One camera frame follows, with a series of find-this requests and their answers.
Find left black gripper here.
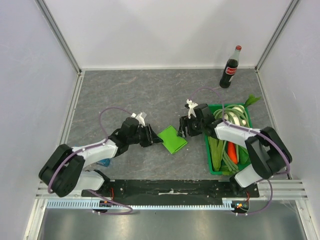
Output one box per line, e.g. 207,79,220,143
128,123,163,147

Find green paper box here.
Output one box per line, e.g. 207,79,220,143
157,125,188,155

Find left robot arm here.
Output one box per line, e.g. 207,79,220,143
38,114,164,198

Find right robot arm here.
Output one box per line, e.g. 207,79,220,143
177,99,292,197

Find blue small box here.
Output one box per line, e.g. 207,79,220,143
96,158,111,168

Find green plastic tray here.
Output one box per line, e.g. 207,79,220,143
204,103,253,176

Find orange carrot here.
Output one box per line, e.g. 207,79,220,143
227,142,238,165

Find green long beans bundle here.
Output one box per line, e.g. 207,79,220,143
212,104,252,173

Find cola glass bottle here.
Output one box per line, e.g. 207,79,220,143
219,45,242,89

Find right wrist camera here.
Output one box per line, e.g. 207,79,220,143
186,99,198,119

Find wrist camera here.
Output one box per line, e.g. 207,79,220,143
186,99,198,119
130,112,147,127

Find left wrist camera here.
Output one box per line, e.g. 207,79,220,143
130,112,147,127

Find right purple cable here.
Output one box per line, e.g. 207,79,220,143
190,86,292,216

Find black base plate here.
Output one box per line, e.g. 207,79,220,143
96,179,260,205

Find grey cable duct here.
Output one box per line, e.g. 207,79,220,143
46,199,234,211

